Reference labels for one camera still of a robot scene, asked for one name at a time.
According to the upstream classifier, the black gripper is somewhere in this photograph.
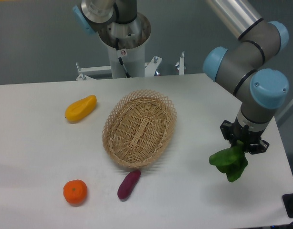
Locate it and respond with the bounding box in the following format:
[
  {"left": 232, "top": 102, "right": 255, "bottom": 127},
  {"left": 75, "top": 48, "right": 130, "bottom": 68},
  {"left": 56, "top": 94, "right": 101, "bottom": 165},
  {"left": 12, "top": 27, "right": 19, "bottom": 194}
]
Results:
[{"left": 220, "top": 120, "right": 269, "bottom": 155}]

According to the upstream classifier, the green bok choy vegetable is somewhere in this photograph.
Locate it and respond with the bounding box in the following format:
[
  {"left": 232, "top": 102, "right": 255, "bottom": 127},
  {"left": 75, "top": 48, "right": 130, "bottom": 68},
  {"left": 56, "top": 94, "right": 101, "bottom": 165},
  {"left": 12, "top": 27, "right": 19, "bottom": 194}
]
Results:
[{"left": 209, "top": 141, "right": 248, "bottom": 182}]

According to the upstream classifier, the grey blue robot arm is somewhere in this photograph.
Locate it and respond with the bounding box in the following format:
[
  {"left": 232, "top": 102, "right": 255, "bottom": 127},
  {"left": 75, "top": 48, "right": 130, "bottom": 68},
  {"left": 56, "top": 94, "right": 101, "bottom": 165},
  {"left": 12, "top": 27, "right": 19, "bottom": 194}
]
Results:
[{"left": 73, "top": 0, "right": 289, "bottom": 154}]

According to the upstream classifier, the black device at table edge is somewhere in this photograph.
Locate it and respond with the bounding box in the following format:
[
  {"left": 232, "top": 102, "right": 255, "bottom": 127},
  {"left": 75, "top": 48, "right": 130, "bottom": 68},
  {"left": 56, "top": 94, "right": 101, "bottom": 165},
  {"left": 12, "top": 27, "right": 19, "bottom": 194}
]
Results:
[{"left": 282, "top": 193, "right": 293, "bottom": 219}]

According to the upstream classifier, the woven wicker oval basket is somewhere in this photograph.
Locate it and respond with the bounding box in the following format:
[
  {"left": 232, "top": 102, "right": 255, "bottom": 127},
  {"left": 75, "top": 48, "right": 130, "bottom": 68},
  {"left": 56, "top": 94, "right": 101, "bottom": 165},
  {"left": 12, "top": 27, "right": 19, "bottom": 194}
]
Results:
[{"left": 102, "top": 90, "right": 177, "bottom": 168}]

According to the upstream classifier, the purple sweet potato toy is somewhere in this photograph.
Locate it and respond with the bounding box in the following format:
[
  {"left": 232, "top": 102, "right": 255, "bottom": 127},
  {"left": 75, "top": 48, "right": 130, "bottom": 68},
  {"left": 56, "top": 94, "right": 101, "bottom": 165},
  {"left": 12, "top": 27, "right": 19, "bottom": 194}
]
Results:
[{"left": 117, "top": 169, "right": 141, "bottom": 200}]

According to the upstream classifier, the yellow mango toy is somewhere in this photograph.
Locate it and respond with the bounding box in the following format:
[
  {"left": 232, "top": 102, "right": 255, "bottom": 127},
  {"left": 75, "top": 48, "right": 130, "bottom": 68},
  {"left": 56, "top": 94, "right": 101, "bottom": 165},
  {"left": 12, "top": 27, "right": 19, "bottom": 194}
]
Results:
[{"left": 64, "top": 95, "right": 97, "bottom": 123}]

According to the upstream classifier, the orange tangerine toy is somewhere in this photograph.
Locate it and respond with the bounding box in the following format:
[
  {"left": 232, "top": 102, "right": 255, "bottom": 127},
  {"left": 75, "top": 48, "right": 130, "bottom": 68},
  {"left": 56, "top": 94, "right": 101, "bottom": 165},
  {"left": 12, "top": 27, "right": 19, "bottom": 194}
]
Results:
[{"left": 63, "top": 179, "right": 87, "bottom": 205}]

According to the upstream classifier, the black cable on pedestal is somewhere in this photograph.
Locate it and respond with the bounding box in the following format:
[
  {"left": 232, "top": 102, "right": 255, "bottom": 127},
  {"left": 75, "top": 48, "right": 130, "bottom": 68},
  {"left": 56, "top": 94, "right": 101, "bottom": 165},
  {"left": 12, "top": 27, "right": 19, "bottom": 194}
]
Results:
[{"left": 115, "top": 37, "right": 132, "bottom": 79}]

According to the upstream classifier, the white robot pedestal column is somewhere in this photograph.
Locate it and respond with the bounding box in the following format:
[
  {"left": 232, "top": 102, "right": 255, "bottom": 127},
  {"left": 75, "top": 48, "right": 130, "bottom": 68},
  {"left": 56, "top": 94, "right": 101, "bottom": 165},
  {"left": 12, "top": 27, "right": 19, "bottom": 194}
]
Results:
[{"left": 98, "top": 13, "right": 151, "bottom": 79}]

